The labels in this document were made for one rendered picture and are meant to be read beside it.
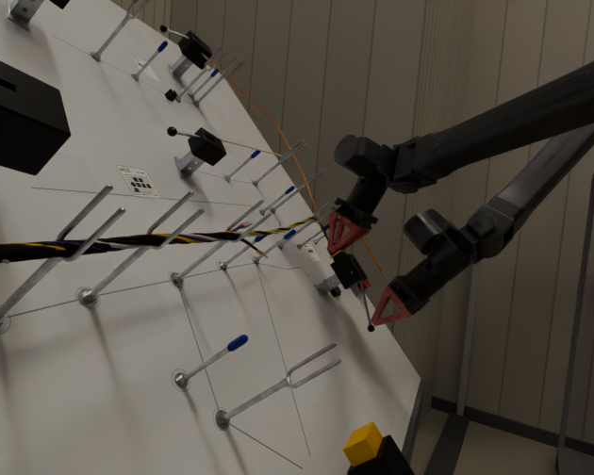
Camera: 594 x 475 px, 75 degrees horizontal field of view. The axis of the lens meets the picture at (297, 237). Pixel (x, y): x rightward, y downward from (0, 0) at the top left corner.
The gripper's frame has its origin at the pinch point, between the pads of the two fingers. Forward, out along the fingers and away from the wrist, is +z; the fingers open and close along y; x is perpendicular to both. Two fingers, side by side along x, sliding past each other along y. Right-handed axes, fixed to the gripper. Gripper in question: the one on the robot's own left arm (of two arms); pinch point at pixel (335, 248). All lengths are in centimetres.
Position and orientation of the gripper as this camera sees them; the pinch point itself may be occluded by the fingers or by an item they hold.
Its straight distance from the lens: 77.0
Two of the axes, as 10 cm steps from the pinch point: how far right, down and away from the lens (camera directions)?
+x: 7.6, 5.1, -4.1
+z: -4.8, 8.6, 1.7
